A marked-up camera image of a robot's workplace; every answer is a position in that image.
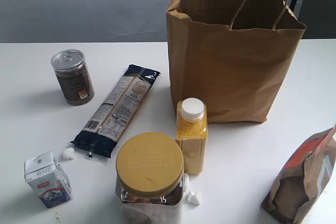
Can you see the brown and orange pouch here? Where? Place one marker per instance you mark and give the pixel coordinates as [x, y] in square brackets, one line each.
[302, 179]

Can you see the brown paper shopping bag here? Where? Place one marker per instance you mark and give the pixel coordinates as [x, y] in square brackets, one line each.
[231, 54]

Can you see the clear jar with yellow lid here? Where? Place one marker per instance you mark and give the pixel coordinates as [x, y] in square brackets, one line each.
[149, 184]

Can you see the yellow millet bottle white cap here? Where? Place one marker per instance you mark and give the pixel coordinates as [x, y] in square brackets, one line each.
[192, 133]

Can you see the white milk carton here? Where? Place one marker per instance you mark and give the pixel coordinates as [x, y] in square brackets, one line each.
[47, 179]

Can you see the white backdrop cloth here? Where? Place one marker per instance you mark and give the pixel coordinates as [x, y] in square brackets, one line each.
[83, 20]

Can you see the dark blue noodle packet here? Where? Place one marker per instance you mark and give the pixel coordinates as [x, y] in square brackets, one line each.
[104, 129]

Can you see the clear can of brown granules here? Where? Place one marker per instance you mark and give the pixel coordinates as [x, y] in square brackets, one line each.
[73, 76]

